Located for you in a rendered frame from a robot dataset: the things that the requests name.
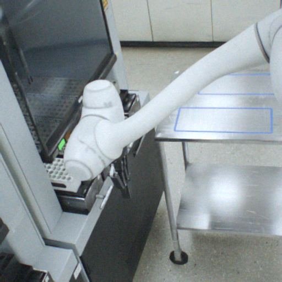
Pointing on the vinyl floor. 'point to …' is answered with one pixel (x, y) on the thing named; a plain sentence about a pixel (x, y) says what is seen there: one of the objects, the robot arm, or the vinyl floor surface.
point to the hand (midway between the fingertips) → (125, 189)
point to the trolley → (218, 109)
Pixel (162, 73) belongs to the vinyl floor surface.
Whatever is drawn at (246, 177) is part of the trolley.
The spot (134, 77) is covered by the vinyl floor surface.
